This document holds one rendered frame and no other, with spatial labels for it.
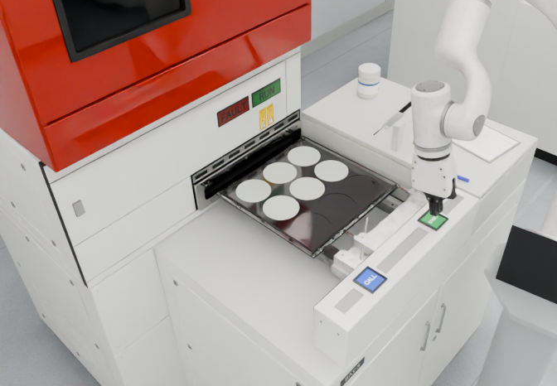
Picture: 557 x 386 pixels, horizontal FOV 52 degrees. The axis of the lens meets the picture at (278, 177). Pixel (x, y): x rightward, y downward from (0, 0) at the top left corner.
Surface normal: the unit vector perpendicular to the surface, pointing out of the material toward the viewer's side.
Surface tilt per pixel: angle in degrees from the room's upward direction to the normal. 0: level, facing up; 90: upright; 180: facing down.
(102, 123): 90
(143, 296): 90
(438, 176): 88
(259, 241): 0
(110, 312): 90
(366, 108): 0
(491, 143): 0
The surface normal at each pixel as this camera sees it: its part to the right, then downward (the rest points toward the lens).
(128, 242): 0.73, 0.42
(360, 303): -0.03, -0.77
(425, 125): -0.55, 0.51
